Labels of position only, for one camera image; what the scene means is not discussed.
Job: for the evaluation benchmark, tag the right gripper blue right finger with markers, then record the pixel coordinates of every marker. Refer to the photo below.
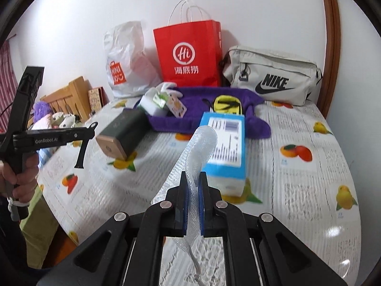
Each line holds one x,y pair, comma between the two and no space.
208,196

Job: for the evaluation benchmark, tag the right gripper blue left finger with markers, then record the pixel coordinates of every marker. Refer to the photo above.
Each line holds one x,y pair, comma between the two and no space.
181,208

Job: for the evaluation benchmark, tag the white mesh drawstring bag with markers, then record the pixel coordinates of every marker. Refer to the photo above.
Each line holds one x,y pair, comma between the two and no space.
192,160

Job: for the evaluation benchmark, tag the fruit print small packet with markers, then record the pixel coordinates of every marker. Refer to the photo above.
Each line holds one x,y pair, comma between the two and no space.
176,107

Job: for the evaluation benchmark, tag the white sponge block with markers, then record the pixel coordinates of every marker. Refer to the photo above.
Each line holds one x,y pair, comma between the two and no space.
149,106

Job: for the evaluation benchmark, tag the white cotton glove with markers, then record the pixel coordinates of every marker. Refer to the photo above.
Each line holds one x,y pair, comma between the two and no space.
169,88

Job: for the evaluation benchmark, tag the person's left hand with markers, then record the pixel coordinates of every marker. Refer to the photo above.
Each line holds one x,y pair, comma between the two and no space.
26,181

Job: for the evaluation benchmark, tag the blue tissue pack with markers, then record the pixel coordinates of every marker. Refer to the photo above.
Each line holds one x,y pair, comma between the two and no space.
226,168

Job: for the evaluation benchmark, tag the striped pastel bedding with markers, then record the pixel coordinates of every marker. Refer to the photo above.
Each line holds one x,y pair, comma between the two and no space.
45,153

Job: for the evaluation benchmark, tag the purple plush toy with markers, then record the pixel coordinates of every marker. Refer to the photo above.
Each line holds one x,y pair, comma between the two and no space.
41,109

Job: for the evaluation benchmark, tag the spotted plush toy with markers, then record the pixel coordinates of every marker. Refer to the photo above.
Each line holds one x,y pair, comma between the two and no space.
62,120

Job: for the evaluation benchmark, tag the wooden bed headboard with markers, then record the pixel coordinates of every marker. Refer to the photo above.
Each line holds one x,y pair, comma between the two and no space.
71,99

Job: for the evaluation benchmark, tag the dark green tea box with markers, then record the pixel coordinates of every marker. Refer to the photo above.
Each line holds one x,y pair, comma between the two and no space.
122,135

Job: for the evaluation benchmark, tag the green blanket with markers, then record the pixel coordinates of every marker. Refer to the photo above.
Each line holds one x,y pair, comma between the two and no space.
38,229

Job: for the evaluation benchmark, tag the patterned book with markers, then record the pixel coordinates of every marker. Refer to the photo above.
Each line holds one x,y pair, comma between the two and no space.
97,99

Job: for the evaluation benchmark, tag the fruit pattern tablecloth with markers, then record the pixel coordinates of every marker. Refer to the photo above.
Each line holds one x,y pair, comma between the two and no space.
298,175

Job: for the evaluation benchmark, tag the purple fluffy towel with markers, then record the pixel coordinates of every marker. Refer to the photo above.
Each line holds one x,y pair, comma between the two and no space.
201,99

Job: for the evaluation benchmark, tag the white Miniso plastic bag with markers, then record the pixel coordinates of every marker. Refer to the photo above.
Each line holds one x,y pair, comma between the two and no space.
130,73

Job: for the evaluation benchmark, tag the grey Nike waist bag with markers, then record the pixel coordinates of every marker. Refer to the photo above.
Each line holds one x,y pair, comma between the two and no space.
275,76

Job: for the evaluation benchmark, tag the red Haidilao paper bag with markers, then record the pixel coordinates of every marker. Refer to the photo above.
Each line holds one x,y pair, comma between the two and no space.
190,53

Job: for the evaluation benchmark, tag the brown wooden door frame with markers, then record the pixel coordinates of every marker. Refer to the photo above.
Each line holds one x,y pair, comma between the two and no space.
332,57

